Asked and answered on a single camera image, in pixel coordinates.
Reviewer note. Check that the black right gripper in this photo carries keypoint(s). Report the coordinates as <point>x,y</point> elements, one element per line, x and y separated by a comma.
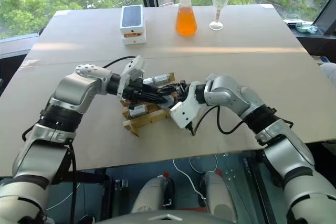
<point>183,91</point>

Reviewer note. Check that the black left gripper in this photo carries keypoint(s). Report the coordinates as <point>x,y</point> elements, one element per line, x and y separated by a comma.
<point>131,91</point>

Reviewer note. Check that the small silver camera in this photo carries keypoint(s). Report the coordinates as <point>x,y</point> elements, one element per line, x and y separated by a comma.
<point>137,111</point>
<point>160,78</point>
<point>169,102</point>

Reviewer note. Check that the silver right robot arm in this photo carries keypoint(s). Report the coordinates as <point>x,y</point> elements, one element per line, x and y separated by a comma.
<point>236,95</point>

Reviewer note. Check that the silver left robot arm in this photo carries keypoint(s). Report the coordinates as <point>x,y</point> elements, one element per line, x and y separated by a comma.
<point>73,90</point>

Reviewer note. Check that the small white box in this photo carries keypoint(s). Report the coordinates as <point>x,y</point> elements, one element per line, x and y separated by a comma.
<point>134,40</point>

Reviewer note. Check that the glass flask with orange liquid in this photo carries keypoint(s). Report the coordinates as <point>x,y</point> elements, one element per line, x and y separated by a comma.
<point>186,22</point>

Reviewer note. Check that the white smartphone box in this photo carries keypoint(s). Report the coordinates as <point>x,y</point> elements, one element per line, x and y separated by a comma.
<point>132,16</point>

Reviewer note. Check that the clear champagne glass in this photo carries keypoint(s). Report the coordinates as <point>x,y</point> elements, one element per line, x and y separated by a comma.
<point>217,3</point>

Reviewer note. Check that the grey rounded left leg shell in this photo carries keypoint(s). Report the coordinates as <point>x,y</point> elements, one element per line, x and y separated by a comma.
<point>152,195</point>

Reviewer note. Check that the grey rounded leg shell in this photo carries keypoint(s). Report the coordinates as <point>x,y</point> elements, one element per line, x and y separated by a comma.
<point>152,195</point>
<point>218,195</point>

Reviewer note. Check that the grey rounded right leg shell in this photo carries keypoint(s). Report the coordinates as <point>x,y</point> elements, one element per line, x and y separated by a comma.
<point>218,195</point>

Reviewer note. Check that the flat white black device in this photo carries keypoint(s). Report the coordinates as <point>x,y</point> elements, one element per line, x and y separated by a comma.
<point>292,22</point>

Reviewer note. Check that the teal bowl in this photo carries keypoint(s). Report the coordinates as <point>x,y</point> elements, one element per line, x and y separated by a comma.
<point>305,28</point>

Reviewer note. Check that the dark side table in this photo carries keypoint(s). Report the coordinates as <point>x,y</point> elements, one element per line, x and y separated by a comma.
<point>315,41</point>

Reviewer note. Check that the black monitor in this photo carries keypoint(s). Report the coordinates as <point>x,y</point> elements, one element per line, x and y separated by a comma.
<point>328,16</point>

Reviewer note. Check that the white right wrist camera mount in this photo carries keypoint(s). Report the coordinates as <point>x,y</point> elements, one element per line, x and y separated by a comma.
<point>183,111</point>

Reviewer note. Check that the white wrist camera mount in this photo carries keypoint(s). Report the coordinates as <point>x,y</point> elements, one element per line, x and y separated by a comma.
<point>183,111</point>
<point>134,69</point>

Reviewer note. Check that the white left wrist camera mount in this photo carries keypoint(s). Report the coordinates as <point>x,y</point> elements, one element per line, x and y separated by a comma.
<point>134,69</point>

